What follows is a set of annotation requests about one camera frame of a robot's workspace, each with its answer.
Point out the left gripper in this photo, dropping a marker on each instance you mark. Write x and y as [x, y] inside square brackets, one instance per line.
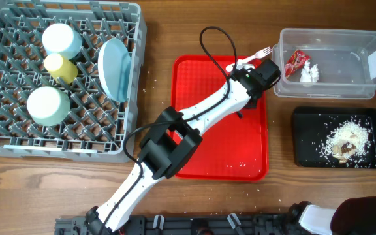
[252, 106]

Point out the white plastic fork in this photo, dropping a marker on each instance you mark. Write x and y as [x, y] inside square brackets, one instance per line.
[245, 62]

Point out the red snack wrapper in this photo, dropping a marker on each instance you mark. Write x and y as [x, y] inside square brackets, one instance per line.
[295, 62]

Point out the white napkin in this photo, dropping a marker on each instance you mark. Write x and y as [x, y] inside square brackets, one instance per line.
[309, 74]

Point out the light blue plate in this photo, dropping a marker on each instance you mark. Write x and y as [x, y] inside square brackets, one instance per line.
[114, 63]

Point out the yellow plastic cup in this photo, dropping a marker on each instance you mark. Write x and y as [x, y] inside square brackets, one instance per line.
[60, 67]

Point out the light blue bowl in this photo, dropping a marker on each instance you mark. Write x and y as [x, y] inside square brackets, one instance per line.
[60, 38]

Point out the green bowl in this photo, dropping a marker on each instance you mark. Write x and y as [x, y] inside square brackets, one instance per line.
[48, 106]

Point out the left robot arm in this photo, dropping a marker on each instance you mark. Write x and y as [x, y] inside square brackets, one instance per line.
[172, 140]

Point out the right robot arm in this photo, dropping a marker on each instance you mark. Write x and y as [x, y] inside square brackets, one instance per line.
[355, 216]

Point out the grey plastic dishwasher rack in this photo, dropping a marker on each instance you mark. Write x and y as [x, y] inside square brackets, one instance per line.
[96, 125]

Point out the red plastic tray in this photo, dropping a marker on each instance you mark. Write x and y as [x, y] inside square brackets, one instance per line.
[235, 149]

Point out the clear plastic bin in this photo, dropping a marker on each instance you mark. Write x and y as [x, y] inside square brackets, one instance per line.
[345, 60]

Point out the food scraps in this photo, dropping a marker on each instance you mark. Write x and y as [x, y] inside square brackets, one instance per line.
[347, 143]

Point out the black plastic tray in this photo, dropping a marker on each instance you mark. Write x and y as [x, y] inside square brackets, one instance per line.
[311, 126]

